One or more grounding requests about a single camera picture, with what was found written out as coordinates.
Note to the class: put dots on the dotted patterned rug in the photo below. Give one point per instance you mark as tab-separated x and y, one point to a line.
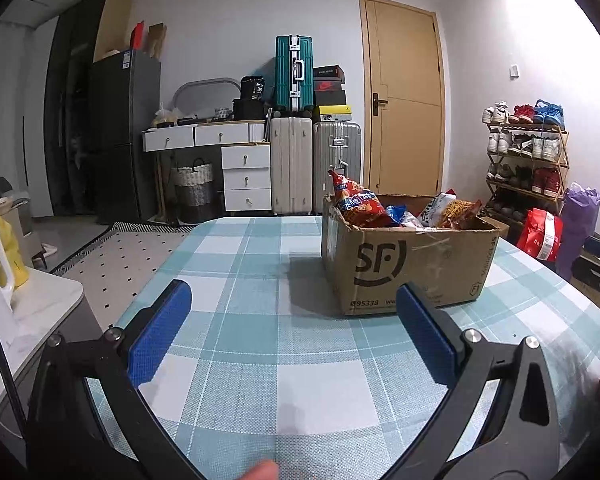
105	255

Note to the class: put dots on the noodle snack bag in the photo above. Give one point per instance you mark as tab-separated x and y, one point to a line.
455	210

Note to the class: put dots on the black storage bin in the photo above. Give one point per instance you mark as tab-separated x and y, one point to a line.
250	110

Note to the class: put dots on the woven laundry basket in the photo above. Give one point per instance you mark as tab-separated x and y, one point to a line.
194	185

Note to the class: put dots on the silver suitcase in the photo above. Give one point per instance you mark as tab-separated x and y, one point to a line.
335	145

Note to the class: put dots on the red shopping bag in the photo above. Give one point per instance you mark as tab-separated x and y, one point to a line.
540	235

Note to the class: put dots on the teal suitcase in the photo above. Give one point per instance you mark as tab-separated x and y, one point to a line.
285	70

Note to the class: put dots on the person's left hand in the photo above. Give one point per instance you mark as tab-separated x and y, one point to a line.
262	471

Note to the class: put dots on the beige suitcase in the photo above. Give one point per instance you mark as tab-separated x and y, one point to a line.
290	165

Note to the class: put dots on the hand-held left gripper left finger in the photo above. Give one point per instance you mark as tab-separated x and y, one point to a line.
160	330

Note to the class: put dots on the black shoe box red label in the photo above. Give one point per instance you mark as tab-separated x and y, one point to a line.
328	72

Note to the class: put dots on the silver grey snack packet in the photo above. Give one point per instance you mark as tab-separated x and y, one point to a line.
412	220

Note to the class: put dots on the blue cookie packet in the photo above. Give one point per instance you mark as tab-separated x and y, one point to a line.
395	214

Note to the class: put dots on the yellow plastic bag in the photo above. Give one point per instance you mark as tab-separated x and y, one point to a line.
10	255

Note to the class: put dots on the black printed box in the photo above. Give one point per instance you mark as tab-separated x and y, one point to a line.
252	88

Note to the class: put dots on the dark grey fridge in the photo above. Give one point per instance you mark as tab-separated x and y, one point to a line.
120	125

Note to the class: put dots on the white marble side table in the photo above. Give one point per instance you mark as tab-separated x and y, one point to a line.
45	305

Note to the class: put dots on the purple bag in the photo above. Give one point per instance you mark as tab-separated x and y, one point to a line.
580	225

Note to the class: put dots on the tan wooden door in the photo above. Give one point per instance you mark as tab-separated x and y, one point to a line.
405	150

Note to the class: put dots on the rows of assorted shoes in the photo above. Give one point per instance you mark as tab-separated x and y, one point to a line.
545	147

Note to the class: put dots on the red chip bag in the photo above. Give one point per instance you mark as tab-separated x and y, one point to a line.
360	205

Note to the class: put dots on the red flat packet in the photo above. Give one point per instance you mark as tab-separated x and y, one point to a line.
137	37

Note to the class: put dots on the cardboard box with cat print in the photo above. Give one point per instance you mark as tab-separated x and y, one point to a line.
587	291

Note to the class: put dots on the grey oval frame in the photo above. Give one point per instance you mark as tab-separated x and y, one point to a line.
205	82

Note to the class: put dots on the white light switch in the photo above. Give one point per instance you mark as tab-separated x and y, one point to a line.
515	70

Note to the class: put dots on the yellow and black shoe box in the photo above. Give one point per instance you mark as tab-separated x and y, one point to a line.
335	113

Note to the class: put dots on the white drawer desk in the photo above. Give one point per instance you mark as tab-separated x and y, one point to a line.
245	157

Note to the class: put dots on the folded brown cardboard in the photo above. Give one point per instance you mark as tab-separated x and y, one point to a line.
156	40

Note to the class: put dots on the brown cardboard box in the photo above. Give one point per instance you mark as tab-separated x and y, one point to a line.
445	260

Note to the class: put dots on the black wardrobe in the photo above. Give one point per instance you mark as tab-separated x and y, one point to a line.
70	110

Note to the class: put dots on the plain black shoe box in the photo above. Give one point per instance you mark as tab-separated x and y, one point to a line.
331	99

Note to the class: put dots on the clear plastic bag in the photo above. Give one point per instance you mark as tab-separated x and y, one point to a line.
166	116

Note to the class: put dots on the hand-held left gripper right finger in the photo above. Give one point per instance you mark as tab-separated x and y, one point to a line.
425	335

